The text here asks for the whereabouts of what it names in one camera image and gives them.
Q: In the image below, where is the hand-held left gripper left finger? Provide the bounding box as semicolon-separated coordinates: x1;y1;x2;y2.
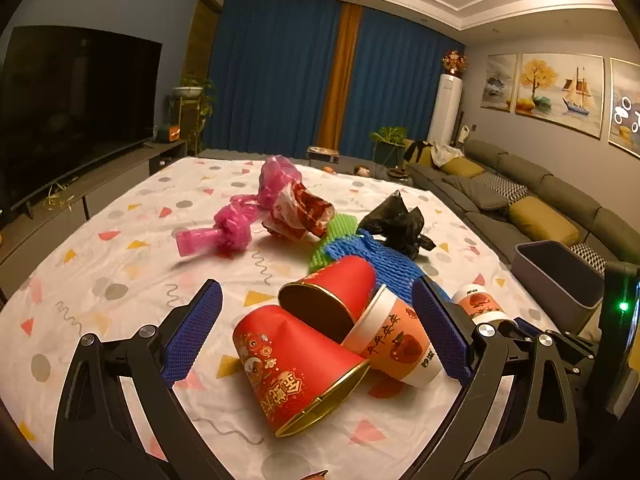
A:
52;279;223;480

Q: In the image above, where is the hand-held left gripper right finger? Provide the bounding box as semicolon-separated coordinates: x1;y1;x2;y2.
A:
410;276;582;480

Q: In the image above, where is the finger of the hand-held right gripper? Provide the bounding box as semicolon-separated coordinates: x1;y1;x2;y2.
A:
500;317;604;369

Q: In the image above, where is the orange and white paper cup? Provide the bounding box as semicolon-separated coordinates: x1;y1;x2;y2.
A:
341;284;446;390

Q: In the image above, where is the grey plastic bin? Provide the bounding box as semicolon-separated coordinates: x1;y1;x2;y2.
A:
514;240;607;335

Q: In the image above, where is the large red printed paper cup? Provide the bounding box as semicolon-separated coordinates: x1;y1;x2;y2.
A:
234;304;372;438

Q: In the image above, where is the red paper cup gold rim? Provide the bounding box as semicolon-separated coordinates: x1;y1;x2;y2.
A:
277;255;377;343

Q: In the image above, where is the black plastic bag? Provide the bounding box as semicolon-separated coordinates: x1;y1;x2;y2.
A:
357;190;437;261

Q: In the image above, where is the small orange white paper cup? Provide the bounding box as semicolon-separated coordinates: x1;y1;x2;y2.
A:
450;285;508;326

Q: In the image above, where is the blue foam fruit net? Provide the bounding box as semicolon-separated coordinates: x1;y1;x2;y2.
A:
324;229;451;306

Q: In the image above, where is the black white patterned cushion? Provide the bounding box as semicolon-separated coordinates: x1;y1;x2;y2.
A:
570;242;608;276
472;171;528;198

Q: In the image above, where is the white patterned tablecloth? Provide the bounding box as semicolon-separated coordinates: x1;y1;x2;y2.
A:
0;156;566;480

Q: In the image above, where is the pink plastic bag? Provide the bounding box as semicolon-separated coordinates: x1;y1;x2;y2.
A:
175;156;303;257

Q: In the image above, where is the large yellow cushion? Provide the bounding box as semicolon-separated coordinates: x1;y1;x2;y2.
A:
507;196;581;247

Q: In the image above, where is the grey cushion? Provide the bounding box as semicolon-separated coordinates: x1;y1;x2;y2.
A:
442;175;508;211

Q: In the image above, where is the green foam fruit net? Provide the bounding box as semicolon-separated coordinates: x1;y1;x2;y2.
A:
309;213;361;273

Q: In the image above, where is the red and white plastic bag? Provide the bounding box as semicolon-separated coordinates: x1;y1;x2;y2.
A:
264;182;335;241

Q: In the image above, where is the grey sofa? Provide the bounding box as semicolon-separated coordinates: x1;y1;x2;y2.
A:
402;137;640;306

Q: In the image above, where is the small yellow cushion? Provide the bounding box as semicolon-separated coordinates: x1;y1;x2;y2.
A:
442;156;485;178

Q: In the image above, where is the white cloth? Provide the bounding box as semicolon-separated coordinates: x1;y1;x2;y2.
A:
431;142;466;167

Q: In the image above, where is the grey television cabinet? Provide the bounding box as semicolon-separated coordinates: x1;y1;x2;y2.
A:
0;140;188;281

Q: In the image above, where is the green plant in dark pot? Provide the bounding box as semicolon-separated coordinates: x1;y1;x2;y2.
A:
369;126;408;168

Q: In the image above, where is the patterned tray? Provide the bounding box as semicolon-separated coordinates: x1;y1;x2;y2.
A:
307;146;341;167

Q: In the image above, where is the white standing air conditioner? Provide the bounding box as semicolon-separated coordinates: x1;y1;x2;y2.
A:
426;74;463;147

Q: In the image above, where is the framed painting with white shapes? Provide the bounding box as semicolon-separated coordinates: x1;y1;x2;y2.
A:
607;58;640;156

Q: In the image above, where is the trailing plant in white pot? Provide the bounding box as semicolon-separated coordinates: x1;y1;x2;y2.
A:
167;76;216;158

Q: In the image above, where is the black flat television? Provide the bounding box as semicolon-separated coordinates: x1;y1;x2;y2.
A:
0;25;163;211

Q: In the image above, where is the small grey framed painting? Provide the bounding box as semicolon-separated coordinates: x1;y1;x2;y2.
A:
480;53;518;112

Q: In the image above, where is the wide sailboat framed painting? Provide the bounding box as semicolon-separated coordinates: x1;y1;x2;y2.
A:
515;52;605;138

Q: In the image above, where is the wide blue curtain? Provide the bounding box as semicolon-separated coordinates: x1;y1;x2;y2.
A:
207;0;346;153

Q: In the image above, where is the orange flower ornament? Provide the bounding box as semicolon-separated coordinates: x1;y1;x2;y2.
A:
441;50;468;77

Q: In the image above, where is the orange curtain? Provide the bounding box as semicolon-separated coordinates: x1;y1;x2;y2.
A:
315;4;363;153

